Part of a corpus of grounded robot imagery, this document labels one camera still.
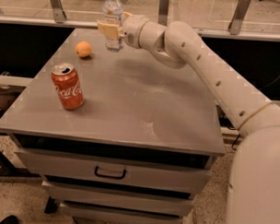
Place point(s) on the black shoe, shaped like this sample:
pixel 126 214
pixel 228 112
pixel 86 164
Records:
pixel 10 220

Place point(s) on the grey drawer cabinet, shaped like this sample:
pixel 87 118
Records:
pixel 159 124

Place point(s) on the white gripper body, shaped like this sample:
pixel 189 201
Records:
pixel 131 30

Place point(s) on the clear plastic water bottle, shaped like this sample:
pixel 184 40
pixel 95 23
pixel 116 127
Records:
pixel 113 14

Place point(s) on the orange fruit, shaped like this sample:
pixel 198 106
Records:
pixel 83 49

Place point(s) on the black drawer handle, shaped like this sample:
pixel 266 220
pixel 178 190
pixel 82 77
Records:
pixel 99 172

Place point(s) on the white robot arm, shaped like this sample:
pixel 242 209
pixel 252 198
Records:
pixel 254 184

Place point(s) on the red Coca-Cola can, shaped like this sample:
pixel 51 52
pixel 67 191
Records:
pixel 67 85

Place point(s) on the metal window frame rail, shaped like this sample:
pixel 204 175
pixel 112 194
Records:
pixel 251 19

